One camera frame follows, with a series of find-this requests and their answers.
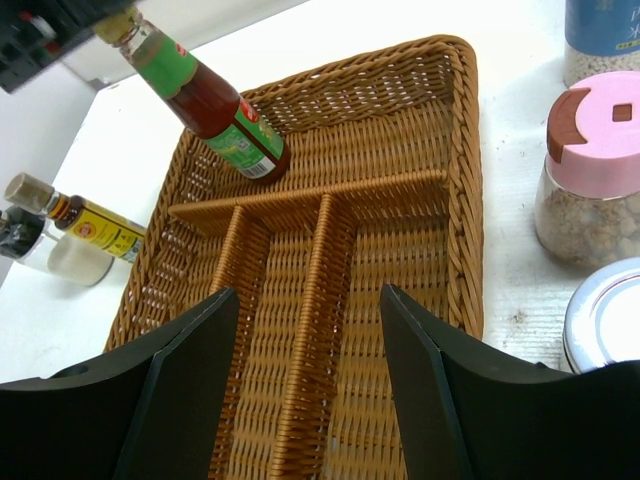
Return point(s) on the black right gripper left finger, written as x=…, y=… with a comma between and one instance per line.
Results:
x=148, y=409

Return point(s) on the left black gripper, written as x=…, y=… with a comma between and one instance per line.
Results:
x=37, y=33

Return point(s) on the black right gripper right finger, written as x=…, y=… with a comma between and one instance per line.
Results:
x=466, y=410

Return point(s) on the red sauce bottle yellow cap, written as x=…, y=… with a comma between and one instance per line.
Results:
x=208, y=105

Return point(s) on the small yellow label bottle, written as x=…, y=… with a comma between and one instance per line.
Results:
x=75, y=215

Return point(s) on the white salt grinder black top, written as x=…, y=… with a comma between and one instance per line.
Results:
x=31, y=241

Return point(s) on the tall blue label spice jar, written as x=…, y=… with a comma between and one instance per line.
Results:
x=600, y=36

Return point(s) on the white lid round jar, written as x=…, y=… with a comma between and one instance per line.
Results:
x=601, y=324

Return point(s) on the pink lid spice jar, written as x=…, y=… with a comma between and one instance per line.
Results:
x=587, y=203

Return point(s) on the brown wicker divided basket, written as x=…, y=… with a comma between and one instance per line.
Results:
x=384, y=186

